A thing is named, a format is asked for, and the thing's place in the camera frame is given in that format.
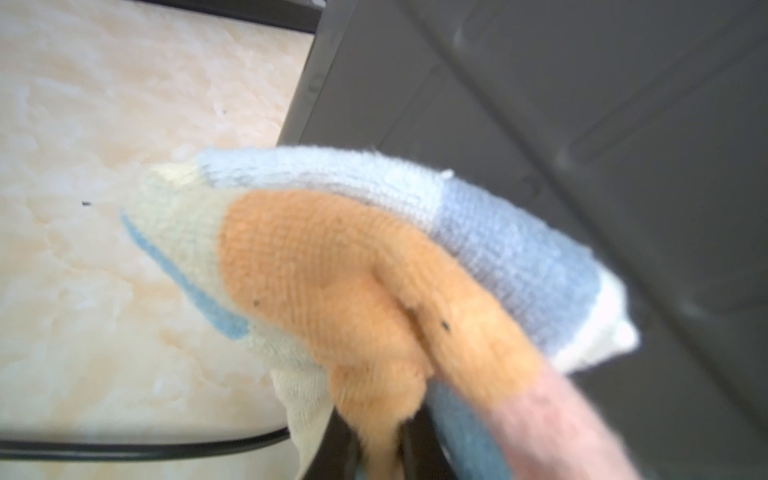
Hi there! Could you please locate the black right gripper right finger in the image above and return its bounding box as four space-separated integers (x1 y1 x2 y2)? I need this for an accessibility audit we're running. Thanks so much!
401 407 457 480

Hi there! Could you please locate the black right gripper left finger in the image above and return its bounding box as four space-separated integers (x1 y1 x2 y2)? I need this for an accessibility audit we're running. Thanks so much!
305 410 360 480

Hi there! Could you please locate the orange blue patterned cloth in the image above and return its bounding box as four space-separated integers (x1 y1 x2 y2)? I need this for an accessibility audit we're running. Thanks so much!
122 146 639 479

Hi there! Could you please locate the silver grey coffee machine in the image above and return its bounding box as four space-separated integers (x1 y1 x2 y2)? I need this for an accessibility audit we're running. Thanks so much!
280 1 767 479

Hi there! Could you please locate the black coffee machine cable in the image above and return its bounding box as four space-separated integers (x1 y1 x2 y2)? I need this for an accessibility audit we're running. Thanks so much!
0 425 292 463

